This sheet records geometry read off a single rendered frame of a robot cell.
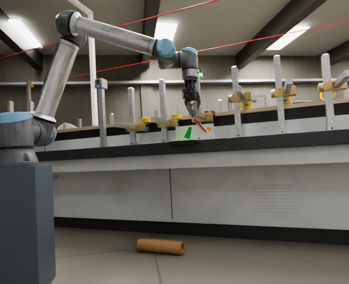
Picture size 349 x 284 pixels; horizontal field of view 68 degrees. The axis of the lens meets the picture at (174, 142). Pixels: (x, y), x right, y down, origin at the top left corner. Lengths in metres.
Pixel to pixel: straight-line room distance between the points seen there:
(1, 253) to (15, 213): 0.18
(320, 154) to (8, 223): 1.61
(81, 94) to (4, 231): 6.08
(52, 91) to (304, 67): 8.10
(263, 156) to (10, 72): 7.06
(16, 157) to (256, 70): 7.42
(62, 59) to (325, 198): 1.76
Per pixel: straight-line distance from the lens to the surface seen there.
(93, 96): 3.36
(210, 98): 7.46
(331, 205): 1.91
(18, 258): 1.43
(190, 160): 1.72
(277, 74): 1.68
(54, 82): 1.60
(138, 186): 2.13
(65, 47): 1.63
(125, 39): 1.40
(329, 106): 1.67
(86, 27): 1.48
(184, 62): 1.47
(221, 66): 7.82
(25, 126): 1.44
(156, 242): 1.74
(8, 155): 1.42
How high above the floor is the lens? 0.62
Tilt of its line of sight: 3 degrees up
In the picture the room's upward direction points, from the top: 3 degrees counter-clockwise
